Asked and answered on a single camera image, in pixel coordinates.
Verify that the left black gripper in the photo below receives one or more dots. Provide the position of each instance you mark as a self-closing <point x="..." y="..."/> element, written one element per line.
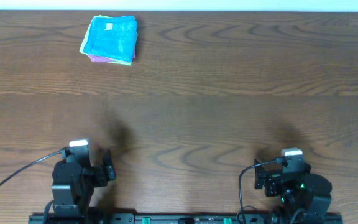
<point x="104" y="174"/>

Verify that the blue cloth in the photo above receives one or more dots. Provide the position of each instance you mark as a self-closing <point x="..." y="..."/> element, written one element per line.
<point x="116" y="24"/>

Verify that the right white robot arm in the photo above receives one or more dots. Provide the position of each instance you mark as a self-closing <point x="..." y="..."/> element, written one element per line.
<point x="305" y="197"/>

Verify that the light green bottom cloth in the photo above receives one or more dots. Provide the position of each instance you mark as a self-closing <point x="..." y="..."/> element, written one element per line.
<point x="111" y="47"/>

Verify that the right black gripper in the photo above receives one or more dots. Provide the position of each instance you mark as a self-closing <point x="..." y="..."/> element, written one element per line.
<point x="272" y="177"/>

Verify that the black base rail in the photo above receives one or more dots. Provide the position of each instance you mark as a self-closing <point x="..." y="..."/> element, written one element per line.
<point x="129" y="218"/>

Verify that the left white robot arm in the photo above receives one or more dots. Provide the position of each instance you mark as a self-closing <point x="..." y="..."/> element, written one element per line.
<point x="74" y="182"/>

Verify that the pink folded cloth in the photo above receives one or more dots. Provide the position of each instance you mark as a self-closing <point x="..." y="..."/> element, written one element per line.
<point x="99" y="59"/>

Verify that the green folded cloth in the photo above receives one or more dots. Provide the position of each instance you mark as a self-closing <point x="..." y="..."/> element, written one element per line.
<point x="85" y="39"/>

